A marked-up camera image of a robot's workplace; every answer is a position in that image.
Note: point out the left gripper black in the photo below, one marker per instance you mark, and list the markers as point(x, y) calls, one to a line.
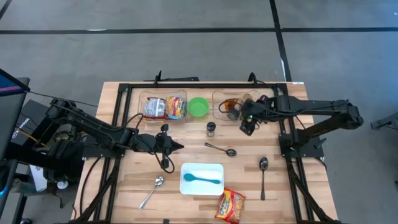
point(152, 143)

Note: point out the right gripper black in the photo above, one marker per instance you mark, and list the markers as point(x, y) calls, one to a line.
point(256, 112)

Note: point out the tan round jar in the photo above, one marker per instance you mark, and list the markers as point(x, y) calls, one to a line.
point(247, 96)

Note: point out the small amber orange jar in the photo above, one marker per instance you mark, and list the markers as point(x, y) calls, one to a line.
point(232, 102)

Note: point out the teal plastic spoon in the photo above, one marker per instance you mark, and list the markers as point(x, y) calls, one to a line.
point(188, 177)

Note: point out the blue white noodle packet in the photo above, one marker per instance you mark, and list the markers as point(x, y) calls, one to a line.
point(175, 107)

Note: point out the silver metal spoon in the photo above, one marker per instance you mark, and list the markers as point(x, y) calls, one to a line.
point(159, 181)
point(263, 163)

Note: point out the black-lid spice jar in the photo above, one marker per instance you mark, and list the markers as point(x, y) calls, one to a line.
point(211, 129)

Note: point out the red orange ramen packet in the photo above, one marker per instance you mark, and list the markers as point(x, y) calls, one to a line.
point(154, 107)

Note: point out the white plastic bin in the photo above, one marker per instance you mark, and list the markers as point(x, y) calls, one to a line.
point(202, 189)

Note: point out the red yellow ramen packet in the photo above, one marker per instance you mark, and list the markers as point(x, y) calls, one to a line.
point(230, 206)

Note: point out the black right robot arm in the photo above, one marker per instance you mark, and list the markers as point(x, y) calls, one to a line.
point(311, 105)

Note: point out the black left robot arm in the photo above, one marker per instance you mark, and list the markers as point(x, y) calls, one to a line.
point(102, 130)

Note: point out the clear plastic bin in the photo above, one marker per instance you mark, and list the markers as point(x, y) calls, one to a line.
point(161, 93)
point(220, 116)

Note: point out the green plastic bowl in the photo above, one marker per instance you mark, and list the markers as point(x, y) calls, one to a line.
point(198, 107)

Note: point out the black metal spoon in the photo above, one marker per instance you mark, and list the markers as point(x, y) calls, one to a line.
point(231, 152)

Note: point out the black floor stand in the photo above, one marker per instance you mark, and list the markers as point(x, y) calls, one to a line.
point(384, 124)

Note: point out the black equipment box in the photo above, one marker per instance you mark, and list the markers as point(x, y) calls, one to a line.
point(31, 118)

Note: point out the black computer monitor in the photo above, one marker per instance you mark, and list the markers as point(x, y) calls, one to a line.
point(9, 105)

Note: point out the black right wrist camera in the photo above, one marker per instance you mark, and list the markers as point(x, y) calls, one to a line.
point(234, 114)

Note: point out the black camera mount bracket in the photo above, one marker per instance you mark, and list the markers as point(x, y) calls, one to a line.
point(253, 78)
point(180, 79)

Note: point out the black aluminium table frame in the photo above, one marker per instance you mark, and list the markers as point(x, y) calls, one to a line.
point(202, 85)

